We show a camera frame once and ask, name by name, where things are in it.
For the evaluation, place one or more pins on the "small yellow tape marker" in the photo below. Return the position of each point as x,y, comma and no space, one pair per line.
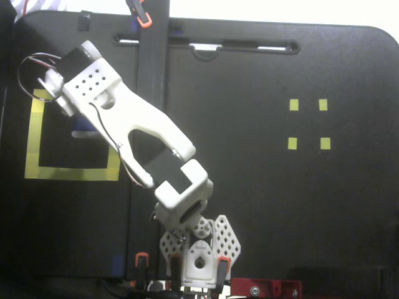
325,143
294,105
323,105
292,143

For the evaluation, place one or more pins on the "blue and white charger block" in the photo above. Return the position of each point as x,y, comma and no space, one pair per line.
82,124

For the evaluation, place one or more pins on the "red angle bracket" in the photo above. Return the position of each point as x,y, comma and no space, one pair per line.
268,286

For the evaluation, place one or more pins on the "orange and black spring clamp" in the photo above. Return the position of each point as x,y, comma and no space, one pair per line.
144,18

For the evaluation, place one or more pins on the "black tape piece on table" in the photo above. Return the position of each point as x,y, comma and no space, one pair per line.
83,21

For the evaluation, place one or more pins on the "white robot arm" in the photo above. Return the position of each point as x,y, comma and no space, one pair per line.
140,115

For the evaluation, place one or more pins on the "black flat strip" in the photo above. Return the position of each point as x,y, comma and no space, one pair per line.
149,62

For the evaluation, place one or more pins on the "white striped cloth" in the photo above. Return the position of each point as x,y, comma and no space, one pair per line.
40,4

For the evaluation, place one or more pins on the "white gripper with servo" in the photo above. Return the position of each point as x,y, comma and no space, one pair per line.
53,83

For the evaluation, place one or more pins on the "orange and black base clamp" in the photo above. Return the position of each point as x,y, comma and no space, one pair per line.
141,268
175,268
223,271

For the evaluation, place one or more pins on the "yellow tape square outline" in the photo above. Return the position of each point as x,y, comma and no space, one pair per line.
62,173

